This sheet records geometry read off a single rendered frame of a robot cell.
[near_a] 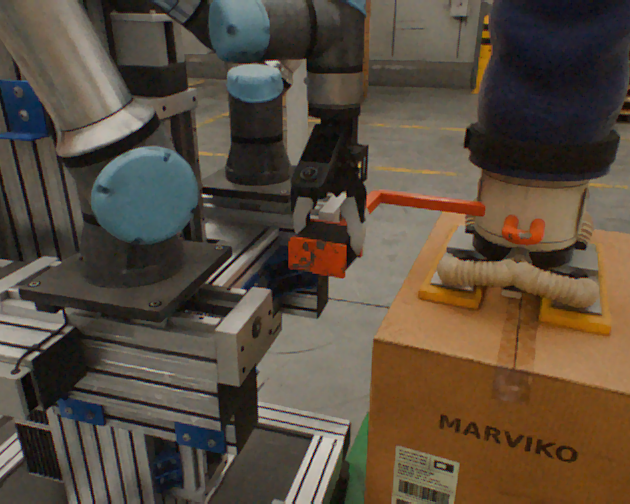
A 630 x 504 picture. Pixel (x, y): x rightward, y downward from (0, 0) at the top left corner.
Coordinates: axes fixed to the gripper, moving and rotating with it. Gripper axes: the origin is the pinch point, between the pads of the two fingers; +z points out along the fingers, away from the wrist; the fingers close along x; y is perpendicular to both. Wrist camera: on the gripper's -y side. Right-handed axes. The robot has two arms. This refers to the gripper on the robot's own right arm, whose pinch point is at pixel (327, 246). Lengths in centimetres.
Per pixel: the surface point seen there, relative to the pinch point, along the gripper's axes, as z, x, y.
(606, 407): 16.1, -39.9, -0.9
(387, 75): 93, 252, 927
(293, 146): 65, 142, 294
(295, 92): 27, 140, 295
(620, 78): -22.1, -35.1, 24.6
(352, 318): 108, 46, 152
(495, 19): -29.7, -17.0, 24.4
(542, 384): 14.7, -32.0, -1.1
